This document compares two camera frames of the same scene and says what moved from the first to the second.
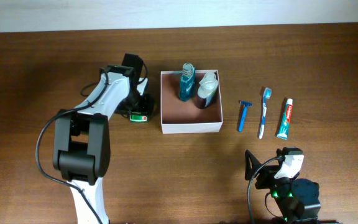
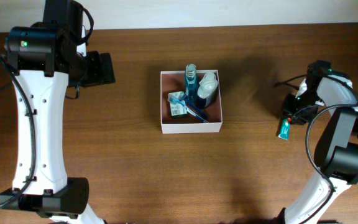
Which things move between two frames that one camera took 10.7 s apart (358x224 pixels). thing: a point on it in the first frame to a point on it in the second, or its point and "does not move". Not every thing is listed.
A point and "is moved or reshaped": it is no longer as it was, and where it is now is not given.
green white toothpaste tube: x=283 y=131 does not move
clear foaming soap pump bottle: x=208 y=86 does not move
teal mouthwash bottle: x=187 y=84 is moved or reshaped
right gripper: x=265 y=178 to x=294 y=116
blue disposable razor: x=247 y=104 to x=196 y=109
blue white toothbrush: x=266 y=94 to x=192 y=113
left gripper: x=138 y=106 to x=105 y=68
